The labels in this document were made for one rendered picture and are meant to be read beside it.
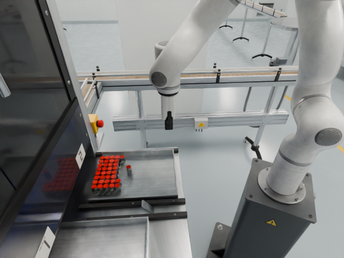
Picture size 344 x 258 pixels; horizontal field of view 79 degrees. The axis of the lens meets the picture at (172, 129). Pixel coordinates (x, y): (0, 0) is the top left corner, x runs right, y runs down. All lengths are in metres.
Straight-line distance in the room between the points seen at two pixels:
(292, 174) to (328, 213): 1.38
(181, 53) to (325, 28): 0.36
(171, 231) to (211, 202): 1.17
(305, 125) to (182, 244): 0.54
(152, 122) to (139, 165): 0.93
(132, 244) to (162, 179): 0.28
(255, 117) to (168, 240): 1.51
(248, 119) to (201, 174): 0.69
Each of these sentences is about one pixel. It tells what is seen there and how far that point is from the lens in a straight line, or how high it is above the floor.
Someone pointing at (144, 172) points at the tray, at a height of 0.88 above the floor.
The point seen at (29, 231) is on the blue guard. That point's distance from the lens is 0.64.
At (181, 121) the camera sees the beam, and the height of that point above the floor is 0.52.
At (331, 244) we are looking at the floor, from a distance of 2.10.
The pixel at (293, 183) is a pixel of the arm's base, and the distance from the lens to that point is 0.95.
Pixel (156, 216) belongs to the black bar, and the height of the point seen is 0.90.
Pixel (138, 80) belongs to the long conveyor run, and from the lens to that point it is 1.66.
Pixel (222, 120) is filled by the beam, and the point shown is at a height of 0.51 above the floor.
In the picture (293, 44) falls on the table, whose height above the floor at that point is 0.61.
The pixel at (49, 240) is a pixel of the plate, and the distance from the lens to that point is 0.73.
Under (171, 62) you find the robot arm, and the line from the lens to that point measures 0.60.
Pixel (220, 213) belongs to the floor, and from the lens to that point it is 1.91.
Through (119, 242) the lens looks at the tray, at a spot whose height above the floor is 0.88.
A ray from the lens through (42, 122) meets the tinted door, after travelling 0.69.
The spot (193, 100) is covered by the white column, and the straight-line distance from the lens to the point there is 2.47.
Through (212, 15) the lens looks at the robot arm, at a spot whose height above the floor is 1.51.
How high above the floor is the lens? 1.60
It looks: 37 degrees down
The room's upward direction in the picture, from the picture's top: straight up
